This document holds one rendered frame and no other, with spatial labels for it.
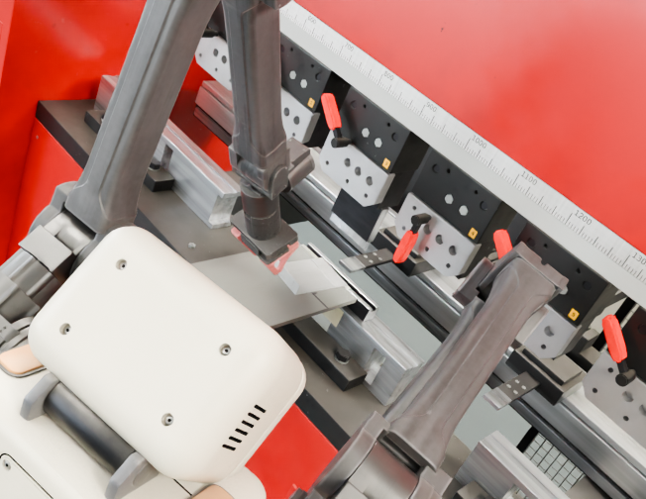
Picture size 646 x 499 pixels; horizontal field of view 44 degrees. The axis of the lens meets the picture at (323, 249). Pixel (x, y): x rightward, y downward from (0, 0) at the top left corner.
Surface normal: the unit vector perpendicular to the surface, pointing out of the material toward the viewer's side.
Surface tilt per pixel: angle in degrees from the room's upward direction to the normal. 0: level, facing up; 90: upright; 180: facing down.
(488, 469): 90
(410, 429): 23
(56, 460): 16
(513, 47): 90
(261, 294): 0
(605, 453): 90
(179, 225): 0
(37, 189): 90
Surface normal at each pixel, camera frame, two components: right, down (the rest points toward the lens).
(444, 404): 0.33, -0.51
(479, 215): -0.67, 0.16
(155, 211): 0.37, -0.78
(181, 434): -0.04, -0.25
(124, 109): -0.48, 0.18
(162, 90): 0.74, 0.58
